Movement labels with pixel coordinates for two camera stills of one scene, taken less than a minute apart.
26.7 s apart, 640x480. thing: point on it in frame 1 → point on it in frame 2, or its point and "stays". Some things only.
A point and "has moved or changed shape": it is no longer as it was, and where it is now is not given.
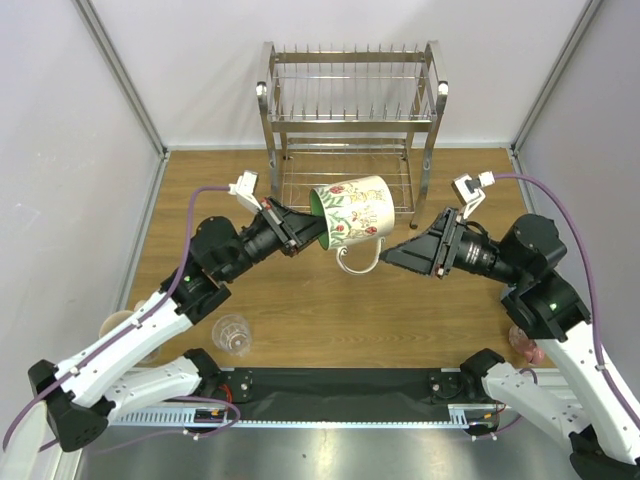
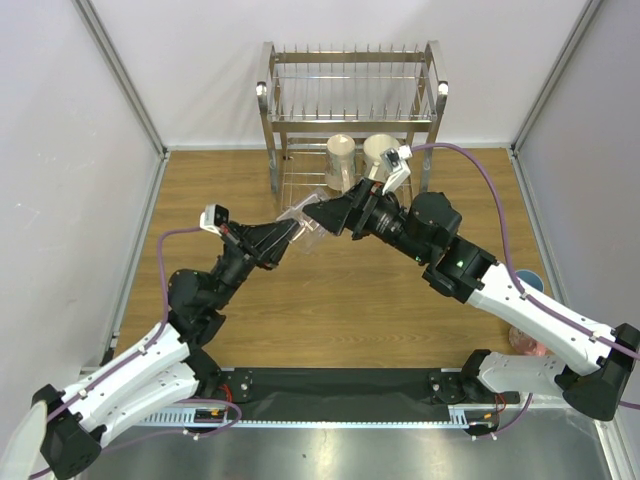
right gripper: (446, 243) → (358, 215)
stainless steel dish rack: (331, 115) stays
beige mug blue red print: (114, 319) → (340, 163)
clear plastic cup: (231, 334) has moved or changed shape
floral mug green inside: (356, 211) has moved or changed shape
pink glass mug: (525, 346) stays
